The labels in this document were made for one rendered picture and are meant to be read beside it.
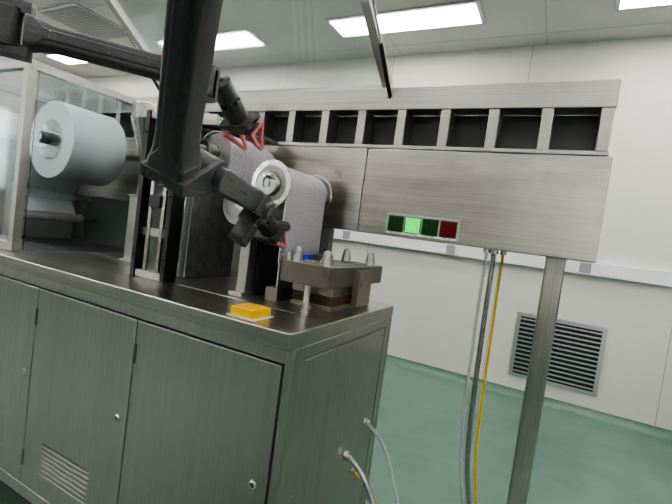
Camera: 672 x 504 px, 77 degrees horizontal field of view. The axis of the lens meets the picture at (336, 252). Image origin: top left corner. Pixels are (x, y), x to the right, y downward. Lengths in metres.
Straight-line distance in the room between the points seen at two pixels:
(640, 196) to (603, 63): 1.03
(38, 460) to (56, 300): 0.54
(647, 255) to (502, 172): 2.45
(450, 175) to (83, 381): 1.31
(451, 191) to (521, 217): 0.23
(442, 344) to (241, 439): 2.95
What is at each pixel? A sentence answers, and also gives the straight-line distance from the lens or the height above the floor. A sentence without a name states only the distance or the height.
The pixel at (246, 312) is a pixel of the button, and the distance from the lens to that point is 1.04.
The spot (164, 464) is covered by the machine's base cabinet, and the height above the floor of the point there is 0.46.
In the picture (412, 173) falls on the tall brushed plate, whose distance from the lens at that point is 1.49.
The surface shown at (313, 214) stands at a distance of 1.44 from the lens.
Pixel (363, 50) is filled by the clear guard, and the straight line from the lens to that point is 1.59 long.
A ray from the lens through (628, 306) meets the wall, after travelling 3.77.
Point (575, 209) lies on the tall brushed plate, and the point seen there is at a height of 1.28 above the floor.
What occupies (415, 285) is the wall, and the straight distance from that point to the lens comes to 3.90.
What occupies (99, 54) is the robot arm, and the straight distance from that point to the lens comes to 1.11.
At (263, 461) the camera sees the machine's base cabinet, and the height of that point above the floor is 0.58.
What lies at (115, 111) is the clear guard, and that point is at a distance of 2.17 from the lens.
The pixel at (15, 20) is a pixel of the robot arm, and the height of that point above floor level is 1.46.
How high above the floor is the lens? 1.14
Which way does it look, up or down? 3 degrees down
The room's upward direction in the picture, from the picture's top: 8 degrees clockwise
